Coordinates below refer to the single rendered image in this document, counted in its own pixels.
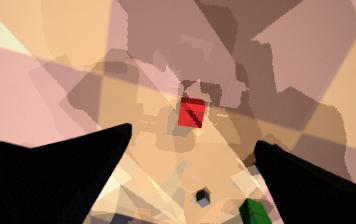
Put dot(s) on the green block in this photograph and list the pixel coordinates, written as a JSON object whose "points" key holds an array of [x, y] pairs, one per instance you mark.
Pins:
{"points": [[249, 207], [257, 219]]}

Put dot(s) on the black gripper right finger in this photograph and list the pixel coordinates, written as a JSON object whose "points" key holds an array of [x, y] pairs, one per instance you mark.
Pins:
{"points": [[302, 192]]}

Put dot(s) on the red block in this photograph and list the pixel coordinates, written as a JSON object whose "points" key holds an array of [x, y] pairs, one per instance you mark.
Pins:
{"points": [[191, 112]]}

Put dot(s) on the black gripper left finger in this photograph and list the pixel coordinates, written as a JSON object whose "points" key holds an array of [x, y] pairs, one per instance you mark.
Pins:
{"points": [[58, 183]]}

